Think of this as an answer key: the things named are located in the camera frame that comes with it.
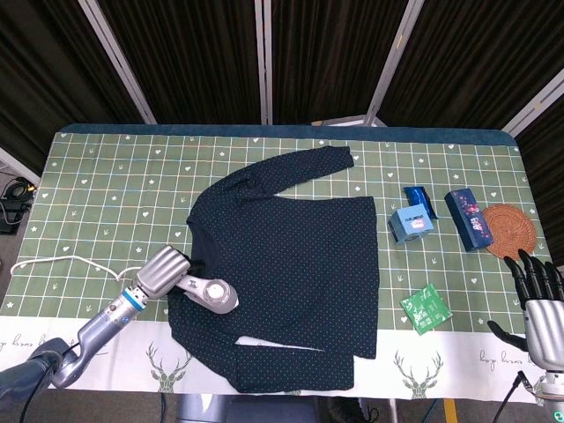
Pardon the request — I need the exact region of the green sachet packet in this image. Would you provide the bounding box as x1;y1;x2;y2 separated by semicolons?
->
399;282;454;337

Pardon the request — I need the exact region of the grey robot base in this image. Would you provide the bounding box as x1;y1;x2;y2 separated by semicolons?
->
174;393;319;423

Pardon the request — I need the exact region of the dark brown pleated curtain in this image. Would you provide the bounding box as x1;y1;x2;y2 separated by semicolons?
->
0;0;564;265

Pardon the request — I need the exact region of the white handheld iron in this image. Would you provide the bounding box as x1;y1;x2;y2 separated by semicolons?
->
174;263;241;315

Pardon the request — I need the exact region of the teal underlay cloth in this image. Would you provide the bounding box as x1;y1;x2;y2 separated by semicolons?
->
58;122;520;149

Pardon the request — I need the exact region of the light blue small box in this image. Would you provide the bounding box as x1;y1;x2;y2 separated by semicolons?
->
387;205;435;247

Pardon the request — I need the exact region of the navy polka dot shirt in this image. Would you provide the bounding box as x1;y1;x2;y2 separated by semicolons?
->
167;145;381;395

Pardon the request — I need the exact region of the white power cord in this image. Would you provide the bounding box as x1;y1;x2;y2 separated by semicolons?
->
9;255;147;284

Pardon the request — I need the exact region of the dark blue tall box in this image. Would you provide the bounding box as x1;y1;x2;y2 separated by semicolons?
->
443;188;495;254

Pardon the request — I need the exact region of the brown woven round coaster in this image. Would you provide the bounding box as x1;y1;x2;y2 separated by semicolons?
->
479;204;538;262

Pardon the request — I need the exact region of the black cable bundle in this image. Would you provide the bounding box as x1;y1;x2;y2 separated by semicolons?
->
0;174;37;235

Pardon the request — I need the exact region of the dark blue foil packet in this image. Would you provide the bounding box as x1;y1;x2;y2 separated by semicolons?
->
404;185;440;220

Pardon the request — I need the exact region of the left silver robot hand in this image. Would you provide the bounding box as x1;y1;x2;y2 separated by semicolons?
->
135;244;207;300

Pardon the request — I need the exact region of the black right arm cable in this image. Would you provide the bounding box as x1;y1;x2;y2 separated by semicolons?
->
490;369;535;423

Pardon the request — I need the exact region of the green checked tablecloth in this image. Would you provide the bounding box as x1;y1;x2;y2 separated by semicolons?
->
0;130;559;404

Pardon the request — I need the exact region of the white partition post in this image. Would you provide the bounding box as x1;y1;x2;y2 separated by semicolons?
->
365;0;425;127
0;146;41;185
501;80;564;137
78;0;158;125
254;0;274;126

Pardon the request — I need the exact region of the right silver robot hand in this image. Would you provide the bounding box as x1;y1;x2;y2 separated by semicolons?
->
486;249;564;369

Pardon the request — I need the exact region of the white partition foot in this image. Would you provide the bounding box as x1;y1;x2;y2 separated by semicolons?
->
309;115;390;129

